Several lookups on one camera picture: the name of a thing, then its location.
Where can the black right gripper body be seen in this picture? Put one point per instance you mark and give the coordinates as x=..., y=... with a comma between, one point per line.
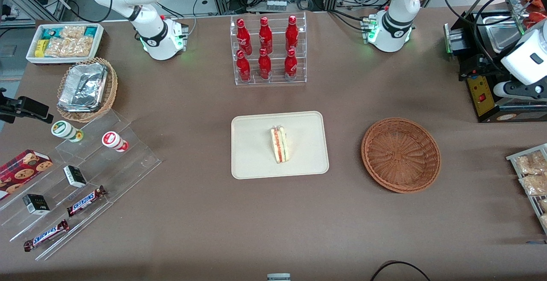
x=30, y=107

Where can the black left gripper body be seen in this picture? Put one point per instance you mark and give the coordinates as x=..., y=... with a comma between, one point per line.
x=482, y=65

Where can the triangular sandwich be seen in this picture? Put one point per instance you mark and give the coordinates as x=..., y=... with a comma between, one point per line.
x=280, y=146

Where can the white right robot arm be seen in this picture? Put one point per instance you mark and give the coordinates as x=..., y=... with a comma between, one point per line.
x=154, y=29

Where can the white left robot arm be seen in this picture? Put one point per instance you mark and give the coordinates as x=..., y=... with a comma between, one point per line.
x=397, y=16

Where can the light oval wicker basket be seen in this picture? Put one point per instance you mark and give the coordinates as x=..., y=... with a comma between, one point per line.
x=112, y=89

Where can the tray of packaged crackers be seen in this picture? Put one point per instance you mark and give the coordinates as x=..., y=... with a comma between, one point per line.
x=513, y=157

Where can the brown round wicker basket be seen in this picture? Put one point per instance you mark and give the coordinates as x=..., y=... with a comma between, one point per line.
x=399, y=155

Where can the beige plastic tray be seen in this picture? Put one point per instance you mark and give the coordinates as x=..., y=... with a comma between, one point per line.
x=252, y=144

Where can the steel food pan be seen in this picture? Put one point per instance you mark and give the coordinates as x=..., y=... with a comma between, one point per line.
x=502, y=37

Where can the green lid white cup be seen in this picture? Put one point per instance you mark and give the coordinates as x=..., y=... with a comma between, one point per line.
x=64, y=129

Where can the silver foil container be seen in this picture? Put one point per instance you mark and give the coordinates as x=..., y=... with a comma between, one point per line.
x=83, y=86

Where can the white rectangular snack bin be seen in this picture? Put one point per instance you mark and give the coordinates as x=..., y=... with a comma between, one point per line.
x=64, y=60

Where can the yellow snack packet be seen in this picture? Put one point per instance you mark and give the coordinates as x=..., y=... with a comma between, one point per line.
x=41, y=48

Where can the red cookie box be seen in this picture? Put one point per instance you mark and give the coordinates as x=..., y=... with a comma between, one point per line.
x=21, y=170

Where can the black food warmer case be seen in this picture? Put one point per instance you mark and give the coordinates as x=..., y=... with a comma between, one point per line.
x=534, y=116

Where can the clear rice cracker bag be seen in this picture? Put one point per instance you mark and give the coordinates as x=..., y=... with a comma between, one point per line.
x=68, y=47

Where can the red sausage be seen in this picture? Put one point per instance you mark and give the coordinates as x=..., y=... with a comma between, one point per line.
x=538, y=18
x=537, y=0

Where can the teal snack packet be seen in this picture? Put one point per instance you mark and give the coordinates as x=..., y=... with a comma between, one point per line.
x=50, y=32
x=90, y=31

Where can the small dark green box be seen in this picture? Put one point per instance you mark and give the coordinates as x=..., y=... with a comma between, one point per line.
x=74, y=176
x=36, y=204

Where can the red lid white cup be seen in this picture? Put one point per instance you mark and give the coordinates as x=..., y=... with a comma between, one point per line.
x=113, y=140

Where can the clear bag of crackers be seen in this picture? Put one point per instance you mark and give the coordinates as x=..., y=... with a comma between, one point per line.
x=530, y=163
x=534, y=185

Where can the Snickers chocolate bar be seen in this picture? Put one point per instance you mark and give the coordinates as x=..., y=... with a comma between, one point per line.
x=85, y=201
x=46, y=235

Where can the clear acrylic stepped stand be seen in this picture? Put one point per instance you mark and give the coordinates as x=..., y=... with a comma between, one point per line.
x=128, y=165

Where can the red cola bottle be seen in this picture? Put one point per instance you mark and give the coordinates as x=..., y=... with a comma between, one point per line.
x=292, y=35
x=244, y=39
x=265, y=37
x=265, y=66
x=290, y=66
x=243, y=68

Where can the clear acrylic bottle rack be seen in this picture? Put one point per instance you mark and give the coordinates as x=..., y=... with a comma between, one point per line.
x=277, y=80

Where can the white power strip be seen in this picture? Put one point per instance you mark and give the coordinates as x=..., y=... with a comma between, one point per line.
x=276, y=5

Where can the grey white label block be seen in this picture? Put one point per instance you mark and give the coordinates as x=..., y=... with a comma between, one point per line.
x=278, y=277

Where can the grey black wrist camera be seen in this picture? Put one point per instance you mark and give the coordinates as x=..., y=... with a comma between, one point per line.
x=521, y=89

